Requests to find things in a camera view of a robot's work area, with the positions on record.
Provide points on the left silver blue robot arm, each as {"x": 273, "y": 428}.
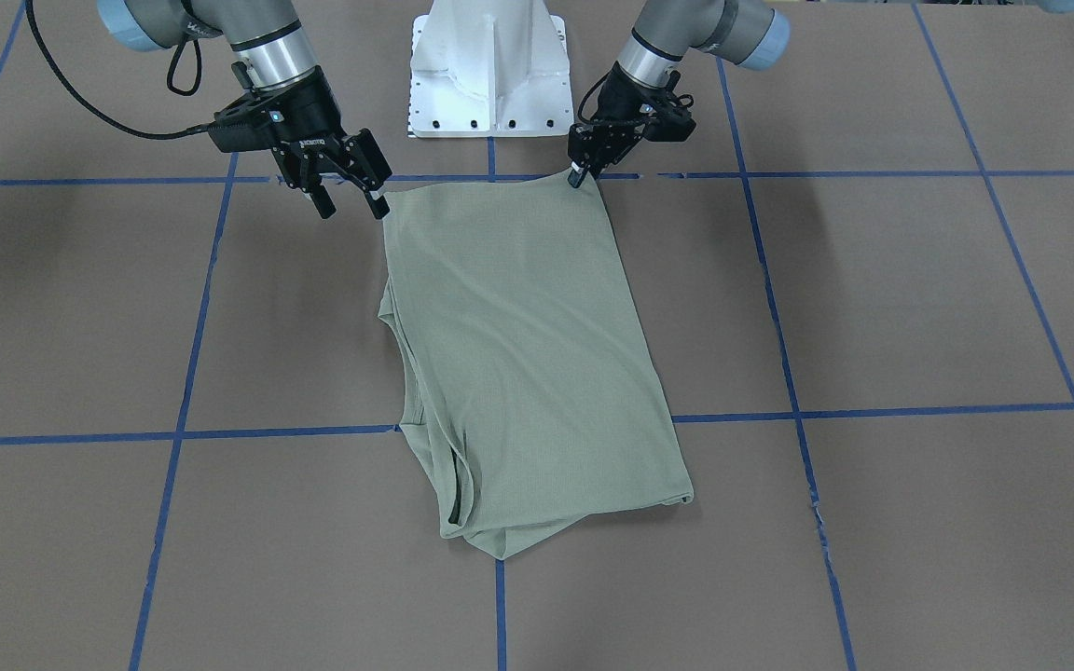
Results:
{"x": 745, "y": 33}

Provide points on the olive green long-sleeve shirt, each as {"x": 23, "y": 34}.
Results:
{"x": 531, "y": 398}

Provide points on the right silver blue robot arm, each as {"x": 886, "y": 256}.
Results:
{"x": 269, "y": 43}

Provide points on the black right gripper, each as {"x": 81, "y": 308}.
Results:
{"x": 310, "y": 114}

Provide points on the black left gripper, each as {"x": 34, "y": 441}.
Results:
{"x": 618, "y": 101}

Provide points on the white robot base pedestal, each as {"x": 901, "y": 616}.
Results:
{"x": 489, "y": 69}

